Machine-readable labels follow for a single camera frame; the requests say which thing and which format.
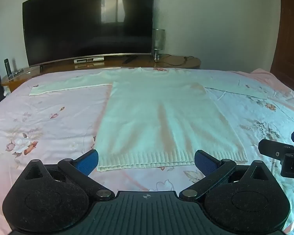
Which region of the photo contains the glass table lamp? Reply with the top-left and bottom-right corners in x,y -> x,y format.
152,29 -> 166,62

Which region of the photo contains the black curved television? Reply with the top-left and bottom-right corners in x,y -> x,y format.
22,0 -> 155,67

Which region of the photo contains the pink floral bed sheet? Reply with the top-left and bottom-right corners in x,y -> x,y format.
0,67 -> 294,235

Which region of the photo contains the black cable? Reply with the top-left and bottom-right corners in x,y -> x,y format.
159,54 -> 195,66

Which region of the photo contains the brown wooden door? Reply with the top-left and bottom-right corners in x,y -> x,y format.
269,0 -> 294,84

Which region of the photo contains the white knit sweater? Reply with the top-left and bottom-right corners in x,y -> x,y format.
29,68 -> 270,172

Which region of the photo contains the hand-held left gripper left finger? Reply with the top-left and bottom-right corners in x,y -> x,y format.
24,149 -> 115,200

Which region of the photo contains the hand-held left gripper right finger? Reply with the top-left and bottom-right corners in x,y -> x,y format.
179,150 -> 270,200

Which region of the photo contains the wooden television cabinet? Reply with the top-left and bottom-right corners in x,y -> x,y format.
1,54 -> 202,93

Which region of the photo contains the silver set-top box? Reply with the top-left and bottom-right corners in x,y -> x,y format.
74,57 -> 105,64

